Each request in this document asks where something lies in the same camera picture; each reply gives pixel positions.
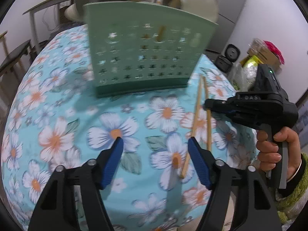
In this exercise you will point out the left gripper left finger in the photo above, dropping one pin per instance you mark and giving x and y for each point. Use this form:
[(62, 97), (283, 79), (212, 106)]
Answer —
[(96, 175)]

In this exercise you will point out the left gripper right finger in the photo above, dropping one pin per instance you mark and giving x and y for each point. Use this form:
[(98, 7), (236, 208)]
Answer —
[(215, 176)]

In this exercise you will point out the cream plastic ladle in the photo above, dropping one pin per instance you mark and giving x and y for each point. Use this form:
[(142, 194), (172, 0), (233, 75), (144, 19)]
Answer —
[(207, 9)]

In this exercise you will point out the green fuzzy sleeve forearm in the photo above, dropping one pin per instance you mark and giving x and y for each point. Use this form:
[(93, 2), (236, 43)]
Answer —
[(291, 201)]

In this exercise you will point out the person right hand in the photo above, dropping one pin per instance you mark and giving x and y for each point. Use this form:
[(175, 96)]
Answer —
[(268, 151)]

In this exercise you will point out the yellow white bag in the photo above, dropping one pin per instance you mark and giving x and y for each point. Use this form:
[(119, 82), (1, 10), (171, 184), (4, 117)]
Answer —
[(245, 75)]

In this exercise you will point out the cardboard box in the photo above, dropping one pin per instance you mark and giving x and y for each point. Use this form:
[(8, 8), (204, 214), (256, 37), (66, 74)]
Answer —
[(260, 49)]

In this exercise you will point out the black rice cooker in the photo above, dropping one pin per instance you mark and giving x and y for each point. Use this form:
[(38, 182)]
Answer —
[(225, 62)]

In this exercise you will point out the pink plastic bag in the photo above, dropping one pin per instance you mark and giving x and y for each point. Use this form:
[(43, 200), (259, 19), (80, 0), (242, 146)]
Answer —
[(275, 51)]

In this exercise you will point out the floral turquoise tablecloth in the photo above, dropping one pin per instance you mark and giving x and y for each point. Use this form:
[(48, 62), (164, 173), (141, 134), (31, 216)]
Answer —
[(56, 119)]

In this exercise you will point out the grey refrigerator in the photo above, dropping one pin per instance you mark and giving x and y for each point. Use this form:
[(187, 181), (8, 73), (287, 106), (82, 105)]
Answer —
[(229, 12)]

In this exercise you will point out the green plastic utensil holder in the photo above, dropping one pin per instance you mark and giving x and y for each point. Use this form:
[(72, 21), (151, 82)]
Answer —
[(141, 46)]

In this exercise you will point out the wooden chair black seat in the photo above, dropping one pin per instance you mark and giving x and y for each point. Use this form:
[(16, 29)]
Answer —
[(13, 57)]

